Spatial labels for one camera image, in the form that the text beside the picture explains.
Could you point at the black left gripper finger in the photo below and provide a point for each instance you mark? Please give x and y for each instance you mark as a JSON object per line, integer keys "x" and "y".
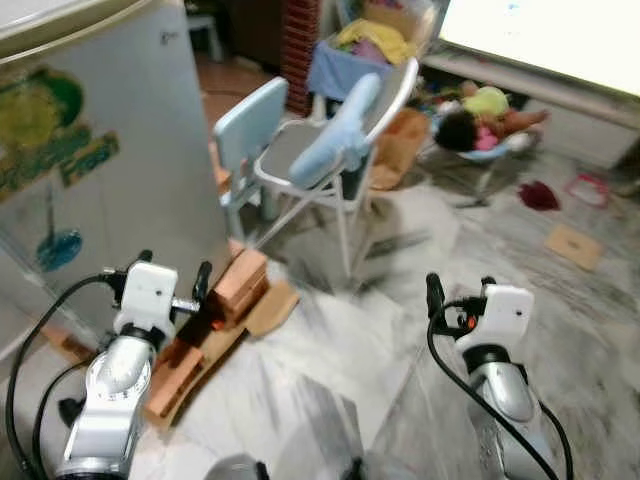
{"x": 203, "y": 280}
{"x": 145, "y": 256}

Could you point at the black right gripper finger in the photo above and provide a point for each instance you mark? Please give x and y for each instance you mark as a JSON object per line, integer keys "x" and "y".
{"x": 488, "y": 283}
{"x": 435, "y": 290}

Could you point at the grey fridge door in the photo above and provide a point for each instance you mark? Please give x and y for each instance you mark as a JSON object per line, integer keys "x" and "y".
{"x": 140, "y": 190}

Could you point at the green yellow fridge sticker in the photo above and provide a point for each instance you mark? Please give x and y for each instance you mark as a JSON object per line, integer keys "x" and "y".
{"x": 35, "y": 125}

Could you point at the grey fridge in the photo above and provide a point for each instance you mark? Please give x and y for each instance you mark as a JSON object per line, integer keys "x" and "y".
{"x": 60, "y": 20}

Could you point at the orange brick stack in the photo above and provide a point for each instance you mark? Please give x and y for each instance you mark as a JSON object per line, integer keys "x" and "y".
{"x": 242, "y": 280}
{"x": 172, "y": 385}

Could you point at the tan cardboard slab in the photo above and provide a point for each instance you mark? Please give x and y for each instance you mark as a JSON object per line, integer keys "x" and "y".
{"x": 272, "y": 310}

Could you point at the flat brown cardboard sheet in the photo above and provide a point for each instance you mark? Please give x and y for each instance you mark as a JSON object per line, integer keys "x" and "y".
{"x": 576, "y": 247}

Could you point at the dark red cloth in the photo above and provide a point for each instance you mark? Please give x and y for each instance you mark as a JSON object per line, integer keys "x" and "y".
{"x": 540, "y": 195}

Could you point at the blue baby bouncer seat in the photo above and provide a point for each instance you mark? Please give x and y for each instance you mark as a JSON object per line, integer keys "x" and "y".
{"x": 490, "y": 155}

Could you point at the small pink item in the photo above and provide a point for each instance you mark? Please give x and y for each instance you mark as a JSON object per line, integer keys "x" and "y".
{"x": 588, "y": 188}

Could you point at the brown cardboard box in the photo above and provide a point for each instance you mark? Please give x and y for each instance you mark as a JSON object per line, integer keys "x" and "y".
{"x": 400, "y": 150}

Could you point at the light blue plastic chair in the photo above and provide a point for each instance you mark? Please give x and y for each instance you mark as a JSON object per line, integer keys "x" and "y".
{"x": 248, "y": 125}

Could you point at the white folding chair grey seat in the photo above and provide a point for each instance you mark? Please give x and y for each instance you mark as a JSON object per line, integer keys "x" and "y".
{"x": 300, "y": 145}

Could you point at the baby in yellow shirt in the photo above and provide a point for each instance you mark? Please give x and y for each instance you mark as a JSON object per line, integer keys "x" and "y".
{"x": 487, "y": 110}

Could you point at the silver right robot leg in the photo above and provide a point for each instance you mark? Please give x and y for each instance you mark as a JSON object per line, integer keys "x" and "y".
{"x": 372, "y": 471}

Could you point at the light blue cloth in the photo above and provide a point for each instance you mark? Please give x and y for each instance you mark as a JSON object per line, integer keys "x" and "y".
{"x": 335, "y": 140}

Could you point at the small pale stool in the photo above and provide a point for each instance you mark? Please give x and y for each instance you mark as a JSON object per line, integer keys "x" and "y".
{"x": 205, "y": 30}

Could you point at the blue basket with clothes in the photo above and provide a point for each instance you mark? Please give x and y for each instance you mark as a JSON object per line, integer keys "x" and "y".
{"x": 350, "y": 65}

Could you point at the red brick pillar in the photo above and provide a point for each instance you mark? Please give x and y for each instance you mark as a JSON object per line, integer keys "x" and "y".
{"x": 300, "y": 55}

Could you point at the white bed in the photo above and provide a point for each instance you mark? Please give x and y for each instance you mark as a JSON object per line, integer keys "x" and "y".
{"x": 560, "y": 40}

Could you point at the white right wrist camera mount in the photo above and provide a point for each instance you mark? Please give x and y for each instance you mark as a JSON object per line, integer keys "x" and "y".
{"x": 497, "y": 315}

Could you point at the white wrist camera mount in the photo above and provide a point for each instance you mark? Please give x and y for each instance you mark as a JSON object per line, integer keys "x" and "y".
{"x": 497, "y": 315}
{"x": 148, "y": 295}

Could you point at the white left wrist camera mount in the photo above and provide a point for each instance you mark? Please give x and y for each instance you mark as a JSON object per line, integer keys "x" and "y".
{"x": 148, "y": 295}

